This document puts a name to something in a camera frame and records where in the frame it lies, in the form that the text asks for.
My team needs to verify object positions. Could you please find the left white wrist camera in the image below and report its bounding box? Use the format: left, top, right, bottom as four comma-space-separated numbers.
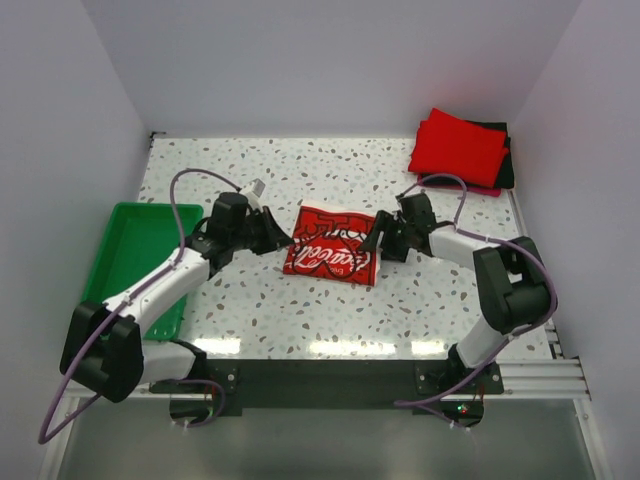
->
239, 179, 265, 212

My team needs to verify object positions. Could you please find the white t shirt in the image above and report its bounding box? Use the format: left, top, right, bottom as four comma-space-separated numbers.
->
283, 200, 380, 287

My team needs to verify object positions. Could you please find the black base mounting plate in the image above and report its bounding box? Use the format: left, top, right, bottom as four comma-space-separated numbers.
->
149, 357, 506, 431

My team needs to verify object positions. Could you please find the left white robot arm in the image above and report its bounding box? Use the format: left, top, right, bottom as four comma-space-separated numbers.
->
60, 192, 293, 403

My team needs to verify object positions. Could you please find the red folded t shirt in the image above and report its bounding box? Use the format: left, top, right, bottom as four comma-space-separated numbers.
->
408, 106, 507, 188

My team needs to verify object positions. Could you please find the green plastic tray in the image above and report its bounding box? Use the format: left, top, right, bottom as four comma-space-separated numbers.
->
82, 202, 204, 341

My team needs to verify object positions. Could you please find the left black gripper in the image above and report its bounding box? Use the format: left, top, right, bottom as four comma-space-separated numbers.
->
230, 206, 293, 256

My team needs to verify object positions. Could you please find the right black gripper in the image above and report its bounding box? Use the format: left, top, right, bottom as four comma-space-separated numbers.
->
359, 211, 414, 264

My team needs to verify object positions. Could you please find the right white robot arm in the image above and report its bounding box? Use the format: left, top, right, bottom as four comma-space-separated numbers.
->
358, 194, 558, 393

